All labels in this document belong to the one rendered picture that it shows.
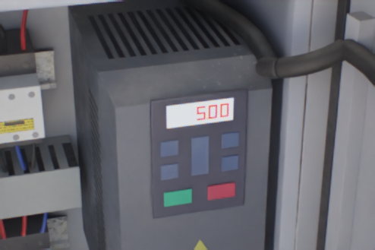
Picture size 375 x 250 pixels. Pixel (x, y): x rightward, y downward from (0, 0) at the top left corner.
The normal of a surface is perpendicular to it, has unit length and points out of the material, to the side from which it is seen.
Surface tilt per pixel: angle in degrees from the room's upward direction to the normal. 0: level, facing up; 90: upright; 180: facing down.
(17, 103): 90
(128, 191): 90
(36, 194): 90
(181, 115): 90
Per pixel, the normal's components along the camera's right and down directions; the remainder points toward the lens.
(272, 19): -0.96, 0.13
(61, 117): 0.27, 0.45
